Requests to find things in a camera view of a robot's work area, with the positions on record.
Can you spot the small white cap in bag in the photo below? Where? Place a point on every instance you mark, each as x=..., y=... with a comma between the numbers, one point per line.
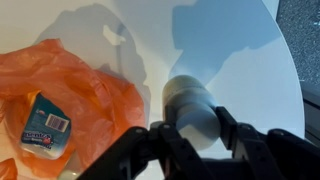
x=68, y=175

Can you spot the white plastic bottle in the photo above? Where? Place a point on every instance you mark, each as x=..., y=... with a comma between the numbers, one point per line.
x=194, y=108

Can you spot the orange plastic bag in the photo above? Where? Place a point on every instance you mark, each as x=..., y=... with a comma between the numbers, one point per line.
x=100, y=106

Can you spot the blue mint candy container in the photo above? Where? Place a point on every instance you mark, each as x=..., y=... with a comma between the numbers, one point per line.
x=47, y=130

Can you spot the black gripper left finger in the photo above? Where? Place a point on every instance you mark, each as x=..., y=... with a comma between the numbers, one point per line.
x=175, y=153

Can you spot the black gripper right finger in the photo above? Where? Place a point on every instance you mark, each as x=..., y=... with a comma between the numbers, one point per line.
x=251, y=157

